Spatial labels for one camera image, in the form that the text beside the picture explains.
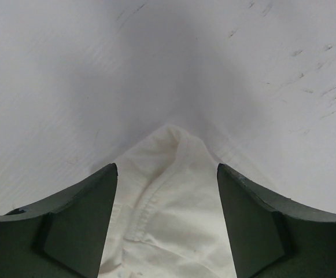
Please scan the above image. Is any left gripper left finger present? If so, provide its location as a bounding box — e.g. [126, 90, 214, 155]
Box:
[0, 163, 118, 277]

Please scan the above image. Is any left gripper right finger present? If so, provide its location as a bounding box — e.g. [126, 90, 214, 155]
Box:
[217, 164, 336, 277]

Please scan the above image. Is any cream white t shirt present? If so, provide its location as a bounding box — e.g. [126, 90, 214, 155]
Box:
[99, 125, 236, 277]

